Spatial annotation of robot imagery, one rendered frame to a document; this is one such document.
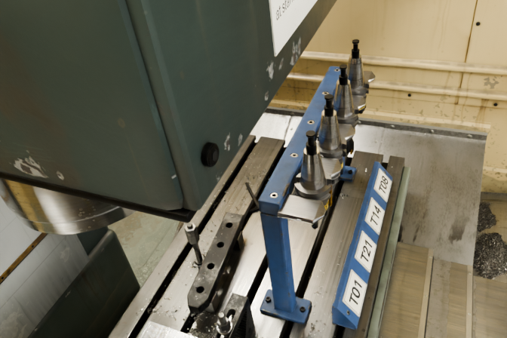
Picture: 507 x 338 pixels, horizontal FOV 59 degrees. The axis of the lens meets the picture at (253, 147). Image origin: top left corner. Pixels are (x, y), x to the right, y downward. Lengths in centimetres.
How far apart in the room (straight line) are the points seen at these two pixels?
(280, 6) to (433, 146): 126
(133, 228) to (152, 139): 152
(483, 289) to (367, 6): 81
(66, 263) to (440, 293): 91
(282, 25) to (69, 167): 14
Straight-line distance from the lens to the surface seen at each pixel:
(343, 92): 90
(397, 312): 119
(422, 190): 144
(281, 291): 93
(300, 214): 73
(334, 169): 81
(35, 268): 109
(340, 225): 114
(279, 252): 83
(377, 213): 113
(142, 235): 167
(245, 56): 23
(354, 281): 99
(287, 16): 28
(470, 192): 145
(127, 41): 16
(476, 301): 130
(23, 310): 111
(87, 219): 40
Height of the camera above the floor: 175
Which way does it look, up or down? 38 degrees down
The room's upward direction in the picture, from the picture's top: 8 degrees counter-clockwise
